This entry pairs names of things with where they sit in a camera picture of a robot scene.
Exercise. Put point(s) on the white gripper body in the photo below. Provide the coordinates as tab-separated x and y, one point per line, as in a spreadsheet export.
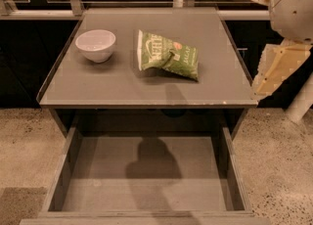
292	10

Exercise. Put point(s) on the green jalapeno chip bag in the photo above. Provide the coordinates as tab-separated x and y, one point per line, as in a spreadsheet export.
156	51

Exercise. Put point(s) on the grey cabinet with glass top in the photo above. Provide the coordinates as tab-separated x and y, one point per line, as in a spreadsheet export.
75	83

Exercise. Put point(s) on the grey open top drawer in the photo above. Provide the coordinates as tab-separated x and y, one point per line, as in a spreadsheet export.
115	177

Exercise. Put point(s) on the white ceramic bowl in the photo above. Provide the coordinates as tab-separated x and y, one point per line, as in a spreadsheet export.
96	45

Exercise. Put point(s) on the white pipe post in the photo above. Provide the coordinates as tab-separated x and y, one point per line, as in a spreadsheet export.
302	101

